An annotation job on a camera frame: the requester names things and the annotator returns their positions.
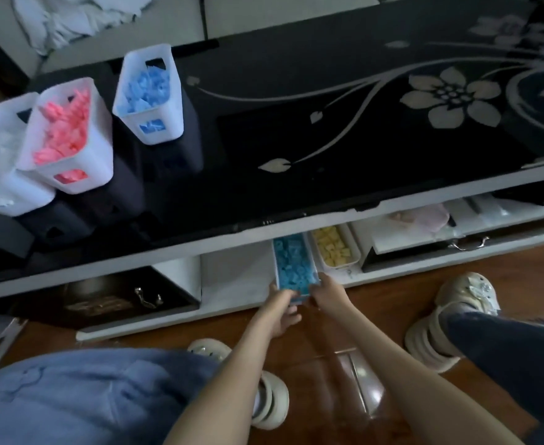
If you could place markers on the person's right hand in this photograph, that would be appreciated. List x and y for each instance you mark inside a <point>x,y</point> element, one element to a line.
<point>330,296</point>

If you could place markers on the person's left hand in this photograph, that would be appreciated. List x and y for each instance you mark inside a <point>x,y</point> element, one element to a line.
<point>279,315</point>

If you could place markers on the lavender plastic bag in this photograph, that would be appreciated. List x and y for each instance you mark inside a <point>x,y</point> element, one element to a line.
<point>420,217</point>

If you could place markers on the person's right forearm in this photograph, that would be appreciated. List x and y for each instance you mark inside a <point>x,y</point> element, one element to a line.
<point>420,389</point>

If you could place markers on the person's left forearm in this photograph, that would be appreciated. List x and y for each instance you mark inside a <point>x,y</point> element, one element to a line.
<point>225,393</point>

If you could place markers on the person's left shoe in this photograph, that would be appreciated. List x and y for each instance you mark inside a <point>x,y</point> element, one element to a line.
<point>272,403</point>

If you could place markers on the person's shoe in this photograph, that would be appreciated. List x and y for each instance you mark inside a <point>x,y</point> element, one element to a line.
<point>462,291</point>
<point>272,403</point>

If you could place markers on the person's right shoe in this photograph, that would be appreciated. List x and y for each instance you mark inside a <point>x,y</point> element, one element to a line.
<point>462,291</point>

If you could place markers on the person's right leg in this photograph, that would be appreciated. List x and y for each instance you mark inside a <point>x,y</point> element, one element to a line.
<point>517,361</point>

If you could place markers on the person's leg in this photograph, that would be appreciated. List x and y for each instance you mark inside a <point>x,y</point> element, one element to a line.
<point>517,361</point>
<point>91,398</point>

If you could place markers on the person's left leg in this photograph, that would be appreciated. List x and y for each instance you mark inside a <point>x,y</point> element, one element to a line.
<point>91,398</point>

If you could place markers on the dark drawer white interior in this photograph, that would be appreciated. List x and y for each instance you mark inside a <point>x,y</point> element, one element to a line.
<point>392,259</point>

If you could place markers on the dark drawer gold pattern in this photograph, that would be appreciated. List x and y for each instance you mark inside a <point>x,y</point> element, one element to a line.
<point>105,296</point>

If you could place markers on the black glass coffee table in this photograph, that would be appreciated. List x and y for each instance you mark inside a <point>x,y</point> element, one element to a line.
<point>300,88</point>

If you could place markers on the grey sofa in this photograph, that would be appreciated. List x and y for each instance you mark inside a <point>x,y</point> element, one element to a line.
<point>253,13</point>

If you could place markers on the crumpled white cloth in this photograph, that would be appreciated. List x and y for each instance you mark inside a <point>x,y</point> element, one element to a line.
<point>68,18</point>

